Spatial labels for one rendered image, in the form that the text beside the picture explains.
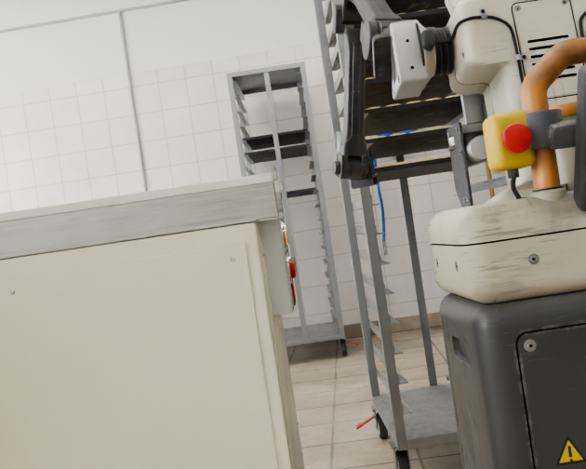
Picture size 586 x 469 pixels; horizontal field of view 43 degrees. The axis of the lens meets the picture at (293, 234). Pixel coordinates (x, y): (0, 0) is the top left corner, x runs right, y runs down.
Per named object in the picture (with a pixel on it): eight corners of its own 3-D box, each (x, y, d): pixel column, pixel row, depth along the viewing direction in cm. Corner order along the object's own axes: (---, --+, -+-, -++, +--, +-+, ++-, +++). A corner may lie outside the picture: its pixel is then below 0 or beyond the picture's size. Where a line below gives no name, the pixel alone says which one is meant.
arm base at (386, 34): (373, 38, 135) (439, 29, 135) (365, 21, 141) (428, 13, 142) (375, 82, 140) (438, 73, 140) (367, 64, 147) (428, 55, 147)
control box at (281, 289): (270, 316, 107) (256, 220, 107) (276, 301, 131) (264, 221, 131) (295, 313, 107) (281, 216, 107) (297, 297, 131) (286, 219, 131)
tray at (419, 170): (504, 154, 224) (504, 149, 224) (372, 173, 224) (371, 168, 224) (458, 169, 284) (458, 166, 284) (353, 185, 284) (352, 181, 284)
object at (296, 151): (252, 164, 518) (251, 161, 518) (309, 154, 518) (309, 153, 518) (245, 155, 458) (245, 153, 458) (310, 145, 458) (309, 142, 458)
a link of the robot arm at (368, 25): (337, -36, 180) (378, -35, 181) (332, 20, 188) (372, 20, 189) (371, 27, 143) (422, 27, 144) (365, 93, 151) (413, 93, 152)
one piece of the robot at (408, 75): (428, 78, 132) (418, 19, 133) (400, 83, 132) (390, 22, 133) (419, 97, 142) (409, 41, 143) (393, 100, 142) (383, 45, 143)
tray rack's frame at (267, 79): (271, 346, 522) (233, 92, 521) (344, 336, 521) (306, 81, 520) (266, 363, 458) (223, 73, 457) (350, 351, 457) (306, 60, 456)
